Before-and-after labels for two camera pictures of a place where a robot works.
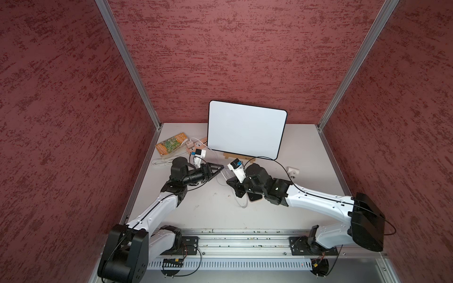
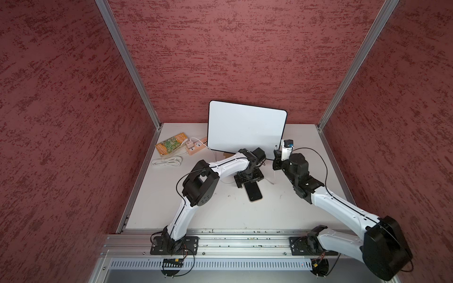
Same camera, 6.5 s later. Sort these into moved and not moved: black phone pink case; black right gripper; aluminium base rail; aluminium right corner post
Moved: black right gripper
Not moved: black phone pink case; aluminium right corner post; aluminium base rail
